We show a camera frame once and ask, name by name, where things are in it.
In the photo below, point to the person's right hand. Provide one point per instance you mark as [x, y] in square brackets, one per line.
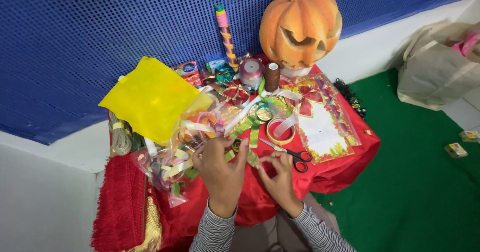
[279, 184]

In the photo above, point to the person's left hand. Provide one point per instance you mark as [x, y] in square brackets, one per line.
[219, 173]

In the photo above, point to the green gold ribbon strip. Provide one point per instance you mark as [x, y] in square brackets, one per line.
[253, 159]

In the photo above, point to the small multicolour ribbon roll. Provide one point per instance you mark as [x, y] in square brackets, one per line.
[236, 145]

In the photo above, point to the clear bag of ribbons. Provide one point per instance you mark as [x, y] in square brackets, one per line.
[180, 158]

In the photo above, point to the person's grey trousers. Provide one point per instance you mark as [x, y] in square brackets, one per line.
[270, 229]

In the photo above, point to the yellow tape roll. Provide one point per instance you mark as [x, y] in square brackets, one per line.
[280, 136]

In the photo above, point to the green gold glitter ribbon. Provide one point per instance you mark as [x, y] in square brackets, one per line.
[247, 130]

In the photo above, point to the red satin tablecloth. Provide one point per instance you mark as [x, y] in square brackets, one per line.
[330, 169]

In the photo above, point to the clear packet with leaf card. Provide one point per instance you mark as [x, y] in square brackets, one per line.
[322, 124]

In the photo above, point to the green ribbon roll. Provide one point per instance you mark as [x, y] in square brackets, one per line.
[264, 111]

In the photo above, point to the red bow with gold edge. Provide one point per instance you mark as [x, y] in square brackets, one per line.
[235, 92]

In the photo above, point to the gold fringe trim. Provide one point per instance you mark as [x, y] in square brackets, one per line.
[152, 225]

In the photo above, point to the teal ribbon roll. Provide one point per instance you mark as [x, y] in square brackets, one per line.
[225, 74]

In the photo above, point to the yellow plastic sheet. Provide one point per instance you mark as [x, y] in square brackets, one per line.
[150, 98]

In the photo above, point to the red fringe trim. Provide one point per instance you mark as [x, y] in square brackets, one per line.
[120, 207]

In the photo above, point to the colourful craft packet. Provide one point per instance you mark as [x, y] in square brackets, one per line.
[187, 72]

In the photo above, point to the lilac ribbon spool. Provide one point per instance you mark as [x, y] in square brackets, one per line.
[251, 72]

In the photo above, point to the brown thread spool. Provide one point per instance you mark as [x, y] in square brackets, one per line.
[272, 76]

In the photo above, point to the blue craft packet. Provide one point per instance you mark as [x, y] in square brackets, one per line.
[216, 64]

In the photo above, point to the black curly garland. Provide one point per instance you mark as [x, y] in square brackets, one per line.
[350, 96]

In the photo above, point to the stick wrapped in pink ribbon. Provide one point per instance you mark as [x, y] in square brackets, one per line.
[226, 34]

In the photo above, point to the orange carved pumpkin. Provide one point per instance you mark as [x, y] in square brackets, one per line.
[300, 23]

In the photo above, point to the small yellow box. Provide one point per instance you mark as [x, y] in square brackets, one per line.
[455, 150]

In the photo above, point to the beige paper bag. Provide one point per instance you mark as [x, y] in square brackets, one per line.
[435, 68]

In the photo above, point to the small clear wrapped box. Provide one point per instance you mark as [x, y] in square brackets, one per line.
[469, 136]

